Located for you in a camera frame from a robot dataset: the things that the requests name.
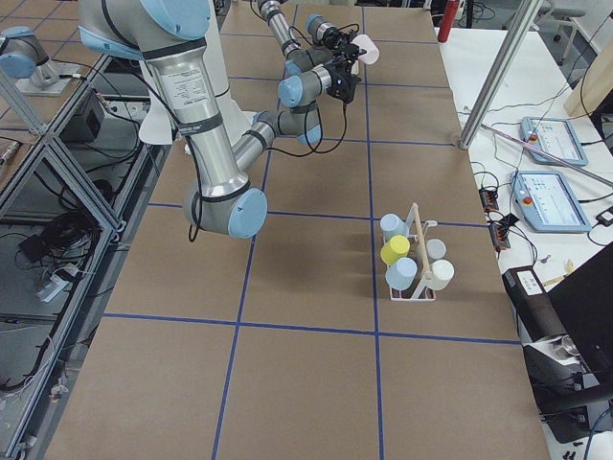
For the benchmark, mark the yellow plastic cup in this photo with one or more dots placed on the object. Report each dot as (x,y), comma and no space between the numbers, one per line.
(395,248)

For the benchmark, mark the pink plastic cup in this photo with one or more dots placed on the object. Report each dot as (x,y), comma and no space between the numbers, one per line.
(368,51)

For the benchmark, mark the black monitor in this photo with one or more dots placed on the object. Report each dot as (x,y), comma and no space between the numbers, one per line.
(583,304)

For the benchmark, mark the light blue plastic cup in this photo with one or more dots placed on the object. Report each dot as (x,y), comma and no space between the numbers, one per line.
(401,274)

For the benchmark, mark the aluminium frame post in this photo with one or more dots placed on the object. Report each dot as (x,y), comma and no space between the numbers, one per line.
(517,31)

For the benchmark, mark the pale cream plastic cup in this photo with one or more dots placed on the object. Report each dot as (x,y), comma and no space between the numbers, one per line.
(443,272)

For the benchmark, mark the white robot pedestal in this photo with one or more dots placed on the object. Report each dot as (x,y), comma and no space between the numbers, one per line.
(235,121)

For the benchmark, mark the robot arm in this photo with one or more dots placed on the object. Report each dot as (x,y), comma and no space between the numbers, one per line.
(177,45)
(297,29)

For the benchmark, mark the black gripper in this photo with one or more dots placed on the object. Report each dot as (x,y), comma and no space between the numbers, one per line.
(333,72)
(333,40)

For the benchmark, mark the black box device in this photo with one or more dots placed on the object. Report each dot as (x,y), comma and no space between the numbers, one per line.
(532,303)

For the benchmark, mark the white wire cup rack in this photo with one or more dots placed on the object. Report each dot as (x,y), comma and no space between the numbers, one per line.
(419,291)

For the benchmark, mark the far teach pendant tablet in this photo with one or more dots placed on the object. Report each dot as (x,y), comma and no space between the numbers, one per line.
(555,136)

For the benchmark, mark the near teach pendant tablet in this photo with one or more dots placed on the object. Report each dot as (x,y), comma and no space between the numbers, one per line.
(547,203)

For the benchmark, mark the metal reacher grabber stick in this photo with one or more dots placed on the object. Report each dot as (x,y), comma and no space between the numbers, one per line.
(554,159)

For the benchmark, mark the red bottle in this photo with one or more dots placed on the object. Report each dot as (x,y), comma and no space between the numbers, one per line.
(447,22)

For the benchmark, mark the grey plastic cup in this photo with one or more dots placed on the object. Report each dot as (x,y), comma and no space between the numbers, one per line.
(435,250)

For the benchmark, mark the teach pendant tablet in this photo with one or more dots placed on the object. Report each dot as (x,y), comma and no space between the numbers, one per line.
(547,203)
(555,136)

